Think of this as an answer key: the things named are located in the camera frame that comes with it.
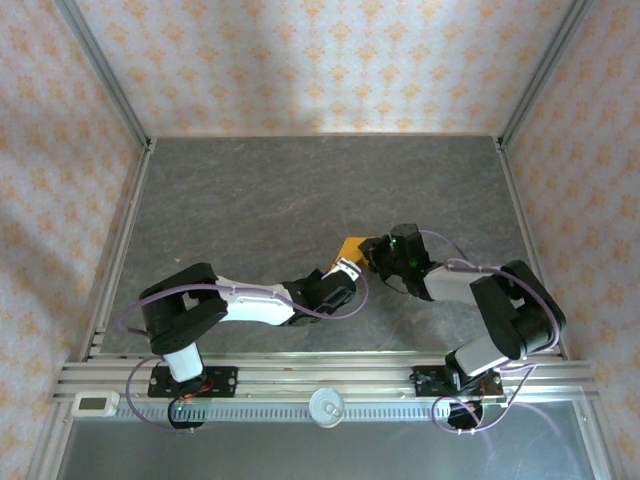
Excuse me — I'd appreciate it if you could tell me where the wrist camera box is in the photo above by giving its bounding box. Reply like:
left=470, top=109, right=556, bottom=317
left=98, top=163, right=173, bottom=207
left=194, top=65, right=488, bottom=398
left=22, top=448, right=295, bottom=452
left=319, top=256, right=365, bottom=282
left=387, top=223, right=431, bottom=275

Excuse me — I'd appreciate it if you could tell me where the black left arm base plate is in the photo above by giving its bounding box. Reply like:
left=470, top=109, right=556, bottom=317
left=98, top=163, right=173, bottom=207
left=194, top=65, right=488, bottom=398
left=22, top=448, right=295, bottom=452
left=148, top=366, right=240, bottom=400

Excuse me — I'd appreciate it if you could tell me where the slotted grey cable duct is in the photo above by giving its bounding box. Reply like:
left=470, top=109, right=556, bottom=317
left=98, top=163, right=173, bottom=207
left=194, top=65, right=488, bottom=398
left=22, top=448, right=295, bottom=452
left=112, top=402, right=484, bottom=424

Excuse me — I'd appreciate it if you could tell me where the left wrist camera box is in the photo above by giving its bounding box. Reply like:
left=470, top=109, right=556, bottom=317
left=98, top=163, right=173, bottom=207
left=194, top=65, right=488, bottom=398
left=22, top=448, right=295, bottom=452
left=319, top=256, right=365, bottom=282

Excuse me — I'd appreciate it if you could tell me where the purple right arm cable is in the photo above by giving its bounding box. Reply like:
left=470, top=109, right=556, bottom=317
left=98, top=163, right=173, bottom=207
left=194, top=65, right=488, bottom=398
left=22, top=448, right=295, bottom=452
left=418, top=228, right=562, bottom=435

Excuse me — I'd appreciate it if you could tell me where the aluminium mounting rail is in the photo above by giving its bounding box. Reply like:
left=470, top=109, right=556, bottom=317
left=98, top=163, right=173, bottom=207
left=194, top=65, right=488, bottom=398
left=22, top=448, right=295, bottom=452
left=49, top=352, right=599, bottom=404

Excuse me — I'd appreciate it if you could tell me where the aluminium side rail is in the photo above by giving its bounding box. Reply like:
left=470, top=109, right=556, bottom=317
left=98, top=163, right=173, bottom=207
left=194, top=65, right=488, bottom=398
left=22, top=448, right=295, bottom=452
left=82, top=139, right=157, bottom=361
left=494, top=137, right=571, bottom=361

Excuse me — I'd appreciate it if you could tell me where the orange paper sheet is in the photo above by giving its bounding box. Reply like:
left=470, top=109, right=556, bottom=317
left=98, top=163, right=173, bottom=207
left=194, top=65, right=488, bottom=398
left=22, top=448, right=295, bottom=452
left=332, top=234, right=374, bottom=271

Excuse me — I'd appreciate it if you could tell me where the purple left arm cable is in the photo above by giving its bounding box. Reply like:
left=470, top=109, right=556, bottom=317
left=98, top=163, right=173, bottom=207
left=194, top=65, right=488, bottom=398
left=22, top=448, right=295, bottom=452
left=115, top=269, right=371, bottom=435

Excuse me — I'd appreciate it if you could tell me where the grey metal panel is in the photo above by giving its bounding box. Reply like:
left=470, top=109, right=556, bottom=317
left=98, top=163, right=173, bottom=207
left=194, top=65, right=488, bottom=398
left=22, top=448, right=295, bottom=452
left=54, top=399, right=601, bottom=480

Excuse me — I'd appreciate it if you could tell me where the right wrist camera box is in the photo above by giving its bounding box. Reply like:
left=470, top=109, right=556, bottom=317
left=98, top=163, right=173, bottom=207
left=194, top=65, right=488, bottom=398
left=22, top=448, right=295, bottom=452
left=387, top=223, right=431, bottom=275

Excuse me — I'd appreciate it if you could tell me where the white digital timer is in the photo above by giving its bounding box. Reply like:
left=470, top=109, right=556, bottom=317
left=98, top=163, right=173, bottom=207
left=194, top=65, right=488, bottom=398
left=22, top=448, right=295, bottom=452
left=69, top=391, right=121, bottom=419

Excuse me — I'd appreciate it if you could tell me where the aluminium frame post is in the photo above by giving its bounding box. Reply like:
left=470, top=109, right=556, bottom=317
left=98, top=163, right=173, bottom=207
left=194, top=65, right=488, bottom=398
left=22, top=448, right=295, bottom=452
left=494, top=0, right=594, bottom=150
left=53, top=0, right=156, bottom=151

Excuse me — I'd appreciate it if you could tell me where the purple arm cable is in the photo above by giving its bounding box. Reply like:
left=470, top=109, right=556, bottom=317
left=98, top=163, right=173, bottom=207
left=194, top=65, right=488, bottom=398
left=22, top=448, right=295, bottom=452
left=418, top=228, right=562, bottom=435
left=115, top=269, right=371, bottom=435

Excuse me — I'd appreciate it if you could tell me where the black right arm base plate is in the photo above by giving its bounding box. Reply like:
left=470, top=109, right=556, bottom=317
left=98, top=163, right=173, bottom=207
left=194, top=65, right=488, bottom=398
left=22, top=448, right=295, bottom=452
left=412, top=366, right=503, bottom=400

